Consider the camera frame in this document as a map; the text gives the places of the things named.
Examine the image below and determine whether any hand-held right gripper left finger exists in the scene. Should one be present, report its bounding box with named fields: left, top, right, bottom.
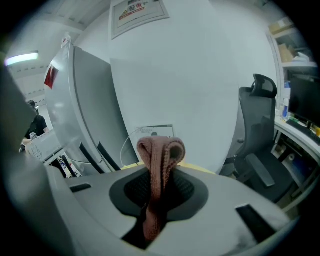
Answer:
left=121, top=203, right=151, bottom=251

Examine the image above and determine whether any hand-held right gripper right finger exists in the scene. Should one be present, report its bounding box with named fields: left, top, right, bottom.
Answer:
left=157, top=216, right=168, bottom=235

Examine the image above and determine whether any white router with black vent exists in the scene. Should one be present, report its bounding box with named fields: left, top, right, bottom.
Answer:
left=0, top=63, right=301, bottom=256

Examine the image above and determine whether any pink knitted cloth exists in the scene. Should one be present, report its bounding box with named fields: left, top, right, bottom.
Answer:
left=136, top=135, right=187, bottom=242

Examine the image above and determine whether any yellow mat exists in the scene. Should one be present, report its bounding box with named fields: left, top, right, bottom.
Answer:
left=123, top=160, right=217, bottom=176

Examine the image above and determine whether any white appliance box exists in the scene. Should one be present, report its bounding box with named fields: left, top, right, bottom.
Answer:
left=25, top=130, right=63, bottom=164

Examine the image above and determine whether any black mesh office chair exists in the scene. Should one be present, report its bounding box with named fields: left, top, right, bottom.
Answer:
left=219, top=73, right=302, bottom=204

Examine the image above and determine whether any grey refrigerator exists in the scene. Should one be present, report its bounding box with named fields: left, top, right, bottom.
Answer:
left=44, top=44, right=141, bottom=177

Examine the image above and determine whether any white office desk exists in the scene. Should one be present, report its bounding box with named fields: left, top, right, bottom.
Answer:
left=272, top=117, right=320, bottom=198

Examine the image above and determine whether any white and blue bottle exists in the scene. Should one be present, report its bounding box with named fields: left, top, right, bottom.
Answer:
left=281, top=97, right=291, bottom=119

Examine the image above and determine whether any black keyboard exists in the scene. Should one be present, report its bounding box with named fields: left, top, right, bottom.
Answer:
left=285, top=119, right=320, bottom=145

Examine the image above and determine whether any red sticker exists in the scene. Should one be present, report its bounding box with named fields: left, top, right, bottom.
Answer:
left=43, top=65, right=60, bottom=90

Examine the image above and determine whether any black computer monitor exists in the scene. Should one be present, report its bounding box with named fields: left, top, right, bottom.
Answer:
left=287, top=74, right=320, bottom=129

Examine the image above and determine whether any white storage shelf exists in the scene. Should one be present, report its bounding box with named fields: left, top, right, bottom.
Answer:
left=266, top=16, right=320, bottom=106

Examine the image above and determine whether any ceiling tube light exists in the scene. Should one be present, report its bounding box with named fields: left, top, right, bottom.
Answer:
left=4, top=50, right=40, bottom=67

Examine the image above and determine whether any open cardboard box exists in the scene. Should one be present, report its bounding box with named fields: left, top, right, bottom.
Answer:
left=278, top=42, right=298, bottom=64

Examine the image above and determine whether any flat cardboard box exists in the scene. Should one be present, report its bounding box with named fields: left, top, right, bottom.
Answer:
left=268, top=16, right=295, bottom=35

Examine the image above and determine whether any white cable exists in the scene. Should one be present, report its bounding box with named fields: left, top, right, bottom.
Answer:
left=119, top=126, right=141, bottom=169

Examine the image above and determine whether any grey wall electrical panel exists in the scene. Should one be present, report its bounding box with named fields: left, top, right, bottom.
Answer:
left=109, top=0, right=171, bottom=41

